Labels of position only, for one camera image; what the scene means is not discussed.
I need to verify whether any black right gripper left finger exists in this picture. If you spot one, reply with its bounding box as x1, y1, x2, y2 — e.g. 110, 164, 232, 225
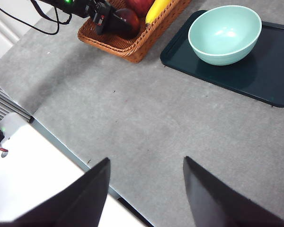
0, 157, 111, 227

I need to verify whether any dark red plum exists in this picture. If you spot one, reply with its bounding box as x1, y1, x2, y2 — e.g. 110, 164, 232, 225
115, 9, 141, 39

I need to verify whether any brown woven wicker basket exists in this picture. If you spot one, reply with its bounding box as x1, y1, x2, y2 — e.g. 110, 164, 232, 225
77, 0, 192, 63

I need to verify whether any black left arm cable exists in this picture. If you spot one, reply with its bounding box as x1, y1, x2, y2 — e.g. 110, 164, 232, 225
0, 0, 73, 35

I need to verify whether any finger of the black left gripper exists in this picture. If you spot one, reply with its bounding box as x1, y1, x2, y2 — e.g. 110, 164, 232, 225
104, 12, 133, 35

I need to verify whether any dark rectangular tray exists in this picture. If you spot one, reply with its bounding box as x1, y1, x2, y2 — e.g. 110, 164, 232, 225
160, 9, 284, 108

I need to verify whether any teal ceramic bowl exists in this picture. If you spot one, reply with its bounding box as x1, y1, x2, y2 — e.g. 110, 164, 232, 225
188, 5, 263, 66

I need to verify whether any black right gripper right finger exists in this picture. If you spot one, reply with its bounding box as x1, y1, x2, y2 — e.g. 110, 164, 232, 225
183, 156, 284, 227

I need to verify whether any red and yellow apple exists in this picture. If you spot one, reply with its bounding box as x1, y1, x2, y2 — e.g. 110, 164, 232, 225
125, 0, 156, 17

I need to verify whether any yellow banana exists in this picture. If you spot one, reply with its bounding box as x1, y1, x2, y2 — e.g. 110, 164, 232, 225
145, 0, 172, 26

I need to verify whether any grey ribbed metal panel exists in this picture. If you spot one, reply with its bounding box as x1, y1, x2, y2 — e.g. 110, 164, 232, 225
0, 53, 33, 126

